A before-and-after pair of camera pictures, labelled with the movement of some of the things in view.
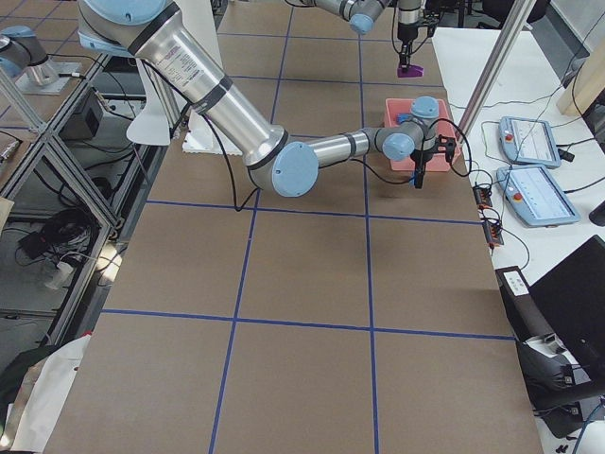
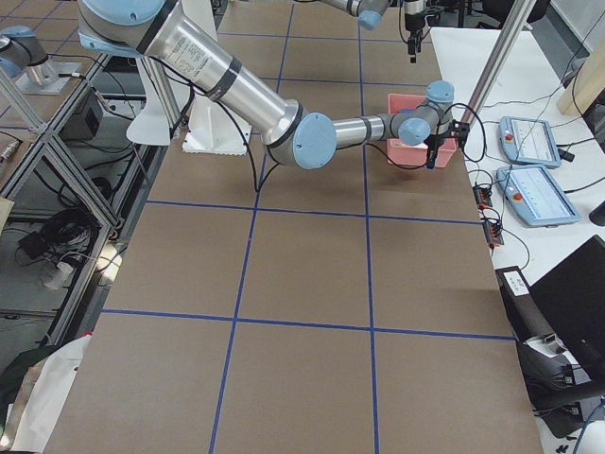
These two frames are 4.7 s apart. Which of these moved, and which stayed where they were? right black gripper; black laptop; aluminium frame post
Moved: right black gripper
Stayed: aluminium frame post; black laptop
